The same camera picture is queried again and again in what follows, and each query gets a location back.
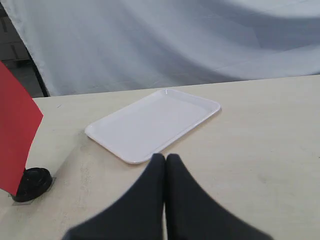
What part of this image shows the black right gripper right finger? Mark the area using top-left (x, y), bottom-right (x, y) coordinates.
top-left (165, 154), bottom-right (272, 240)

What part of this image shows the black round plastic knob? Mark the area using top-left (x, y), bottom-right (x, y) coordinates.
top-left (11, 167), bottom-right (53, 203)

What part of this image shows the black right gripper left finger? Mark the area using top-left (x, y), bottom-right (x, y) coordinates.
top-left (63, 153), bottom-right (166, 240)

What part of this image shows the white fabric backdrop curtain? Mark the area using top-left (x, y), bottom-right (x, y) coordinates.
top-left (2, 0), bottom-right (320, 96)

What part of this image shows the black backdrop stand pole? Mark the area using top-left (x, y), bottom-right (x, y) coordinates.
top-left (17, 22), bottom-right (50, 98)

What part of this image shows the white rectangular plastic tray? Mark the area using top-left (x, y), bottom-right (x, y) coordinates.
top-left (84, 88), bottom-right (221, 164)

